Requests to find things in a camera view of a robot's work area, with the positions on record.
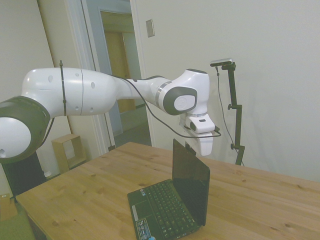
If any white wall switch plate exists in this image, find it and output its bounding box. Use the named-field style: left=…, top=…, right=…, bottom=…
left=145, top=18, right=155, bottom=38

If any brown cardboard box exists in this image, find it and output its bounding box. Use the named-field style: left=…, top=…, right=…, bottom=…
left=0, top=193, right=19, bottom=222

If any black camera stand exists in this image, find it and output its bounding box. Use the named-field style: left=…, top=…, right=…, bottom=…
left=221, top=62, right=246, bottom=166

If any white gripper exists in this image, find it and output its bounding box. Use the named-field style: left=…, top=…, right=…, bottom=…
left=178, top=113, right=215, bottom=157

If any cream door with knob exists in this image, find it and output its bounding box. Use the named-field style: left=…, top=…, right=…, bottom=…
left=0, top=0, right=74, bottom=176

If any black laptop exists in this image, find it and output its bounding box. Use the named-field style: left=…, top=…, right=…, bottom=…
left=126, top=138, right=211, bottom=240

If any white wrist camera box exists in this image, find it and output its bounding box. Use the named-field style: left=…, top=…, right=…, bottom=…
left=188, top=116, right=216, bottom=135

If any open wooden box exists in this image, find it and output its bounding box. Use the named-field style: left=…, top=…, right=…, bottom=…
left=51, top=133, right=87, bottom=175

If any black radiator heater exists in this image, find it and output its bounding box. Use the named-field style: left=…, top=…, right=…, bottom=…
left=2, top=152, right=47, bottom=197

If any grey-blue open door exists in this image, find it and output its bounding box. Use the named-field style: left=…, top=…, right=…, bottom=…
left=84, top=0, right=124, bottom=148

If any grey camera on stand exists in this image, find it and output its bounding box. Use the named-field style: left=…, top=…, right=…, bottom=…
left=209, top=57, right=235, bottom=68

